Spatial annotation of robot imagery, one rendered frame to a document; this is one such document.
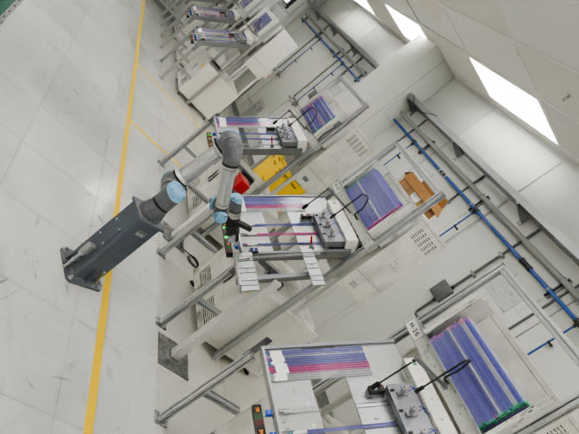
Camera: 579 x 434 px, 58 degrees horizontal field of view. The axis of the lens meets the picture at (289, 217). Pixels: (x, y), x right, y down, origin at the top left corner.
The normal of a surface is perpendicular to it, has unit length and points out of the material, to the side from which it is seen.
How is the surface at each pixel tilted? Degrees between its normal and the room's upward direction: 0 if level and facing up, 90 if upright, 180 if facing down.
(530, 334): 90
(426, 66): 90
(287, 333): 90
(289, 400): 45
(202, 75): 90
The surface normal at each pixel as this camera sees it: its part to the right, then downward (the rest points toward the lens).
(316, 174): 0.20, 0.55
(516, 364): -0.59, -0.59
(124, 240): 0.39, 0.72
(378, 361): 0.14, -0.84
